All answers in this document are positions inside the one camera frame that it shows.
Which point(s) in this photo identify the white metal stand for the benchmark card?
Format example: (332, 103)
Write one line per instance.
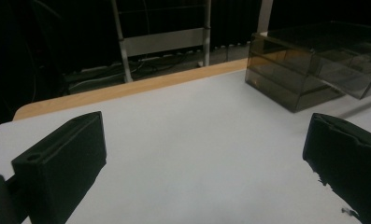
(164, 42)

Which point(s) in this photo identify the grey metal post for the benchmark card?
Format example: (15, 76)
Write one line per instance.
(264, 15)

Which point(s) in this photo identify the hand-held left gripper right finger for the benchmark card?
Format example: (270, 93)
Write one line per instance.
(348, 161)

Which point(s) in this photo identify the smoked transparent drawer box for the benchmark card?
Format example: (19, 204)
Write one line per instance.
(286, 77)

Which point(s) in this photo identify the white table sheet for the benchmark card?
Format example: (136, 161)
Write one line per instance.
(189, 140)

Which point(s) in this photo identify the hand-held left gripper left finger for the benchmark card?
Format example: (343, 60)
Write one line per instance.
(64, 168)

